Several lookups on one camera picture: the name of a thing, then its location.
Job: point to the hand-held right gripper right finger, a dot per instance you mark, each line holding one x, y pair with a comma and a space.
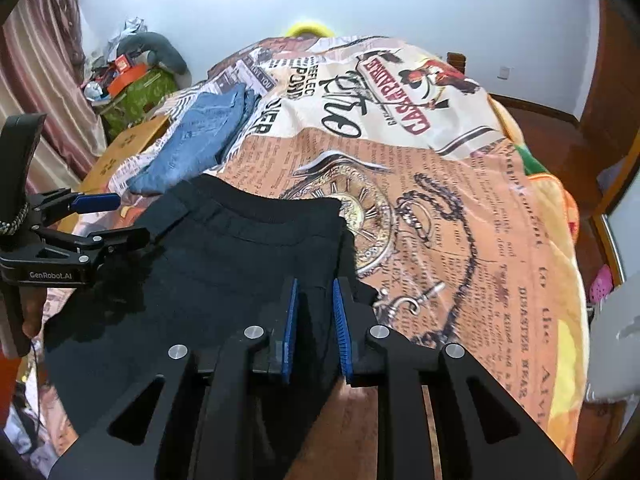
343, 330

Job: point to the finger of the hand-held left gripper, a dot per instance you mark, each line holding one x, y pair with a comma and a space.
95, 202
120, 239

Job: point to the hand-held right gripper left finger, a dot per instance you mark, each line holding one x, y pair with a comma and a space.
289, 330

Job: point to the black pants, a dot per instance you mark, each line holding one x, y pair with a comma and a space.
225, 260

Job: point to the person's left hand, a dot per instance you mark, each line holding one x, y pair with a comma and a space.
35, 310

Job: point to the brown cardboard box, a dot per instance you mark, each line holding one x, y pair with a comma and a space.
125, 145

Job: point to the pink satin curtain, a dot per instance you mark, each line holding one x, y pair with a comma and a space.
45, 85

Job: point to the green patterned bag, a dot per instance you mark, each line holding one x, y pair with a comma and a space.
135, 95

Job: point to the blue denim jeans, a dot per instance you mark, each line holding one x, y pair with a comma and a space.
200, 130

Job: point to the orange box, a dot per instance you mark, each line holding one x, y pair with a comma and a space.
122, 65

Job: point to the grey plush toy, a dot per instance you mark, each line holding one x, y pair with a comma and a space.
160, 45

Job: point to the printed newspaper pattern blanket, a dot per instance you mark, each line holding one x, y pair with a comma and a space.
475, 200

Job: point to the pink slipper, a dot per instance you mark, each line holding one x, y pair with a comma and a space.
601, 284

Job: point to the wooden framed mirror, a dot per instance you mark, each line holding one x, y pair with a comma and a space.
625, 240

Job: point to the brown wooden door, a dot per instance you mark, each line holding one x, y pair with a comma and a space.
615, 70

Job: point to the wooden bed post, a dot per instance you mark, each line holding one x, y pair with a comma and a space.
456, 64

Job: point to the white wall switch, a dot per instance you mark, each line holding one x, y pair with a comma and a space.
504, 71

